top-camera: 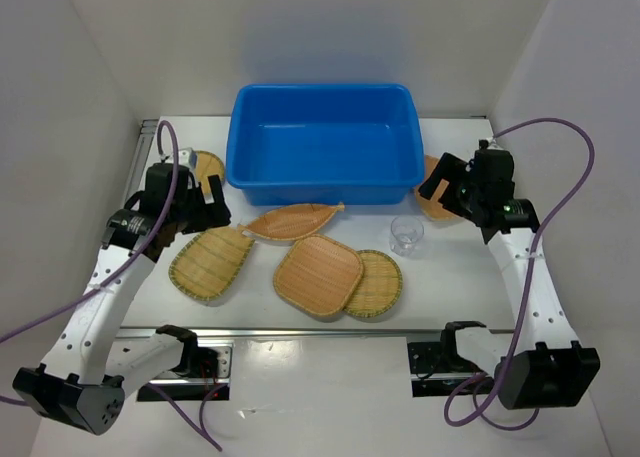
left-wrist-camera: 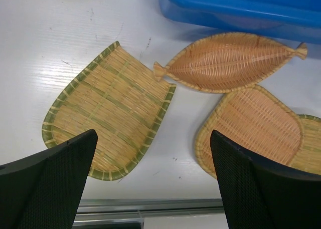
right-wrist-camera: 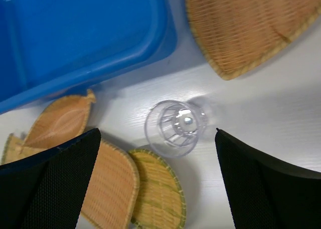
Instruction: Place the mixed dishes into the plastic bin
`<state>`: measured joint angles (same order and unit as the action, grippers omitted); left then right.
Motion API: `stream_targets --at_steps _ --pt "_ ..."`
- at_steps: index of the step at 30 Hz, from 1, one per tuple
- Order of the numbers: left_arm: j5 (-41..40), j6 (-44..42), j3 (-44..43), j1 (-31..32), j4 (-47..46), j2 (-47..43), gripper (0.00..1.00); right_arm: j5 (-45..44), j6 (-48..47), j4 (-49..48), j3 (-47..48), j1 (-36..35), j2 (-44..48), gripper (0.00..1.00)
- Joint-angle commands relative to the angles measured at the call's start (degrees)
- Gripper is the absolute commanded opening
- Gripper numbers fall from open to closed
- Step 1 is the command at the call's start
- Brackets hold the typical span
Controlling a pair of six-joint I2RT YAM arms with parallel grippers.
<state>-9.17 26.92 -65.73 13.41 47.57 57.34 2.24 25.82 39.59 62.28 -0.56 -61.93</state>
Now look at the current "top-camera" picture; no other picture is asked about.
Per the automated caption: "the orange fan-shaped woven plate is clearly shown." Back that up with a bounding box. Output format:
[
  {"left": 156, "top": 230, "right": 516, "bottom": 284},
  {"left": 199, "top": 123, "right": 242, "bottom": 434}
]
[{"left": 414, "top": 155, "right": 457, "bottom": 222}]

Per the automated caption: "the fan-shaped bamboo tray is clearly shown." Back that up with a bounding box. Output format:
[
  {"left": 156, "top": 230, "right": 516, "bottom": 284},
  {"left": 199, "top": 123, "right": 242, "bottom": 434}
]
[{"left": 168, "top": 227, "right": 255, "bottom": 302}]

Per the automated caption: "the orange fish-shaped woven dish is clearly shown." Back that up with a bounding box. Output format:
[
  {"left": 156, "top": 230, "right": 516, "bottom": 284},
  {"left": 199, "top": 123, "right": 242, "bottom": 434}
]
[{"left": 237, "top": 202, "right": 345, "bottom": 241}]

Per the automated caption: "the round green-rimmed bamboo plate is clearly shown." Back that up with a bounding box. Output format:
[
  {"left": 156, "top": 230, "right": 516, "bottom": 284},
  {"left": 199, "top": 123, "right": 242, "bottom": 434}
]
[{"left": 343, "top": 250, "right": 403, "bottom": 319}]

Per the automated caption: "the orange square woven plate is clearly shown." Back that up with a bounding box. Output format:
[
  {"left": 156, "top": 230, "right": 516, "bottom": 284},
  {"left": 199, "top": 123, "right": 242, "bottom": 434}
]
[{"left": 273, "top": 234, "right": 364, "bottom": 319}]

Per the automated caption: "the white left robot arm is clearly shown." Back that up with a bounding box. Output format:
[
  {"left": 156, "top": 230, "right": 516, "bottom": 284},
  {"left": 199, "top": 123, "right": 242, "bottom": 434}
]
[{"left": 12, "top": 162, "right": 231, "bottom": 435}]

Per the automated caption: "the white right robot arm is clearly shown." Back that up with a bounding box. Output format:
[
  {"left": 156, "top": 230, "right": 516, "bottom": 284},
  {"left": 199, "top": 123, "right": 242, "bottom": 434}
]
[{"left": 419, "top": 148, "right": 600, "bottom": 410}]

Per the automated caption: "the blue plastic bin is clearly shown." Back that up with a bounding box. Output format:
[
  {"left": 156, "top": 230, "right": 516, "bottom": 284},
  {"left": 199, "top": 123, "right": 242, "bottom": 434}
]
[{"left": 225, "top": 83, "right": 425, "bottom": 206}]

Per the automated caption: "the clear plastic cup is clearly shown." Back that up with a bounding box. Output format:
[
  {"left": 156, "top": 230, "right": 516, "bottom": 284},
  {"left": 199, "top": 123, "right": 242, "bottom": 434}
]
[{"left": 390, "top": 216, "right": 424, "bottom": 257}]

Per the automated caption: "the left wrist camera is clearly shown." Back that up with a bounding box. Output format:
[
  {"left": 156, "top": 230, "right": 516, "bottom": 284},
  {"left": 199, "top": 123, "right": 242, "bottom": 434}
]
[{"left": 178, "top": 148, "right": 198, "bottom": 169}]

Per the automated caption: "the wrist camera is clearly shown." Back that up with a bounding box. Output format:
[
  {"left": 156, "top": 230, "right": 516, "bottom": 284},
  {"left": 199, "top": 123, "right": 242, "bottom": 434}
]
[
  {"left": 178, "top": 148, "right": 198, "bottom": 169},
  {"left": 479, "top": 138, "right": 504, "bottom": 151}
]

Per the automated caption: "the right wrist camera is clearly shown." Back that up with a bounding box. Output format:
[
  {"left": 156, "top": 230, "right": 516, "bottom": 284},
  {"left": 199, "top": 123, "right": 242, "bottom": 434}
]
[{"left": 479, "top": 138, "right": 504, "bottom": 151}]

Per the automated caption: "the aluminium front rail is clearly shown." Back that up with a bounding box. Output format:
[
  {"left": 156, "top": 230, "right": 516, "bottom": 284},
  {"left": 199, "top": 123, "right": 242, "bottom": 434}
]
[{"left": 115, "top": 326, "right": 516, "bottom": 340}]

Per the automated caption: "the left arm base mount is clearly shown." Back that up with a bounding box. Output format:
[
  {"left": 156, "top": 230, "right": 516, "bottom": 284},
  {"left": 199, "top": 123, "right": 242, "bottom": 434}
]
[{"left": 136, "top": 339, "right": 234, "bottom": 403}]

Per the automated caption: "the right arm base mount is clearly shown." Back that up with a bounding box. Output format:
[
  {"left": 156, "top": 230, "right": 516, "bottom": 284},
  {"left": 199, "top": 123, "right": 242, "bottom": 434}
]
[{"left": 407, "top": 341, "right": 480, "bottom": 398}]

